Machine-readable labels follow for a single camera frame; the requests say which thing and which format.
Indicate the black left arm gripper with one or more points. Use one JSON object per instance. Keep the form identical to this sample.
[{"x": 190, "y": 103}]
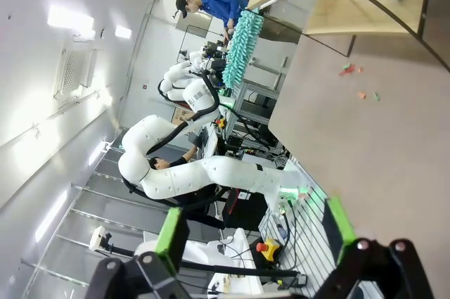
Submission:
[{"x": 215, "y": 74}]

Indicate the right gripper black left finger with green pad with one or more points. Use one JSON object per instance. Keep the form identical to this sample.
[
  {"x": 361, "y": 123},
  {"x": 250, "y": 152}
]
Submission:
[{"x": 168, "y": 239}]

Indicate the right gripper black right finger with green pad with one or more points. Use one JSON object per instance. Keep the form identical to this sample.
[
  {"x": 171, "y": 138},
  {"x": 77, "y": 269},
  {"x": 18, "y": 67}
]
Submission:
[{"x": 372, "y": 271}]

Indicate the teal microfibre duster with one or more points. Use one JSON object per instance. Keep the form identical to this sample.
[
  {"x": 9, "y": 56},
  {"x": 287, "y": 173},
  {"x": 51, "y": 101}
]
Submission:
[{"x": 242, "y": 45}]

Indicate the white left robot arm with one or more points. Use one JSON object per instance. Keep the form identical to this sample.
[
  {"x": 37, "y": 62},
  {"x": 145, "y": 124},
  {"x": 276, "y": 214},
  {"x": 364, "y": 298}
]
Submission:
[{"x": 197, "y": 176}]

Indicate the cardboard box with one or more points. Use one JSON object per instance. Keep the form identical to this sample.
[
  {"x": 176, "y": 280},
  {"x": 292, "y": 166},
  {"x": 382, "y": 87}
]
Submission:
[{"x": 183, "y": 115}]

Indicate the person in blue shirt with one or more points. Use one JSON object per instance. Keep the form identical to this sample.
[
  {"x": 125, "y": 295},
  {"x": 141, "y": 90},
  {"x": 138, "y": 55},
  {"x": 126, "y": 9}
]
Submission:
[{"x": 218, "y": 3}]

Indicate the seated person in black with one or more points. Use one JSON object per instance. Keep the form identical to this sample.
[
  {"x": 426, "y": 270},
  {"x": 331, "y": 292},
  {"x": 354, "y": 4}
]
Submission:
[{"x": 175, "y": 165}]

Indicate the black controller box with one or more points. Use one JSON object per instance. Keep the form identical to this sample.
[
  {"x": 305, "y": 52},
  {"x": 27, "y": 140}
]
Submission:
[{"x": 246, "y": 207}]

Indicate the yellow emergency stop button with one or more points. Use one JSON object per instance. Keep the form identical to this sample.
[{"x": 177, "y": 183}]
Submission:
[{"x": 269, "y": 248}]

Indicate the small ceiling light panel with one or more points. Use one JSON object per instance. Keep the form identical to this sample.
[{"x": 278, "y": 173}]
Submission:
[{"x": 123, "y": 31}]

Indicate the red paper scrap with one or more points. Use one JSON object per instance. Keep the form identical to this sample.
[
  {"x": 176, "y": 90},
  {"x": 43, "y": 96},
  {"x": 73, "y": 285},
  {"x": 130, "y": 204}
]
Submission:
[{"x": 345, "y": 71}]

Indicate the ceiling air vent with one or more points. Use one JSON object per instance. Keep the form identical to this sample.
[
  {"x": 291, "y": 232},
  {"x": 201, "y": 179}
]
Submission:
[{"x": 72, "y": 74}]

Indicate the orange paper scrap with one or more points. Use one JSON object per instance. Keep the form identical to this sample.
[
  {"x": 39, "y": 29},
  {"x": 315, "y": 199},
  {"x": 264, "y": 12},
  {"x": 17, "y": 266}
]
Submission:
[{"x": 361, "y": 95}]

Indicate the large ceiling light panel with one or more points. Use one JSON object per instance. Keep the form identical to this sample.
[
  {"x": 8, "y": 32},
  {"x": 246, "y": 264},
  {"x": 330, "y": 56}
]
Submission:
[{"x": 70, "y": 21}]

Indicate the green paper scrap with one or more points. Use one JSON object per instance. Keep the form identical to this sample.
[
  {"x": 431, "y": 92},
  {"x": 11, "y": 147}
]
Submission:
[{"x": 376, "y": 97}]

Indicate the aluminium frame workbench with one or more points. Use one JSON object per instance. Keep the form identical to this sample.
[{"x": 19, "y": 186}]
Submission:
[{"x": 267, "y": 77}]

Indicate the white camera on black pole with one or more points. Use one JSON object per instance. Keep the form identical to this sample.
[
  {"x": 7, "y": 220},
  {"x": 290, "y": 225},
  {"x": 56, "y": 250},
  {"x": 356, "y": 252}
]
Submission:
[{"x": 100, "y": 239}]

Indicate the slotted aluminium base plate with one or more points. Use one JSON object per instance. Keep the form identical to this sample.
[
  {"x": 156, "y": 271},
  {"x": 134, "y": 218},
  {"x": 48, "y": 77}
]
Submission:
[{"x": 309, "y": 235}]

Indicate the wooden shelf, black metal frame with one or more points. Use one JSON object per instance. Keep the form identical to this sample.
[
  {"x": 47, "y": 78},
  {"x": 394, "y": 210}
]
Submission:
[{"x": 351, "y": 7}]

